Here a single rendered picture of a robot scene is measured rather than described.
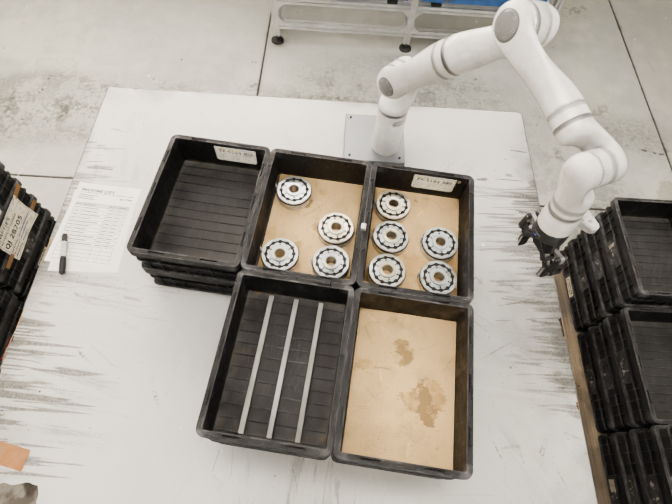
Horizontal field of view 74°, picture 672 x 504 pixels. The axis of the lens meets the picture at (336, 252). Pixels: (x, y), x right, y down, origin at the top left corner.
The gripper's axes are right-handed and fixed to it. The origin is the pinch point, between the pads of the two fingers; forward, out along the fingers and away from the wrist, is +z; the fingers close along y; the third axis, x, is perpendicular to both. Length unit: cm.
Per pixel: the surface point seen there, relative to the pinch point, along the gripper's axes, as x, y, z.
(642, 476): 41, 53, 72
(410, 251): -20.7, -19.5, 17.7
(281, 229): -55, -36, 16
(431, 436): -33.2, 28.3, 22.1
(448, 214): -5.1, -28.4, 17.0
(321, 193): -40, -45, 15
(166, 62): -93, -226, 80
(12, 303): -162, -68, 68
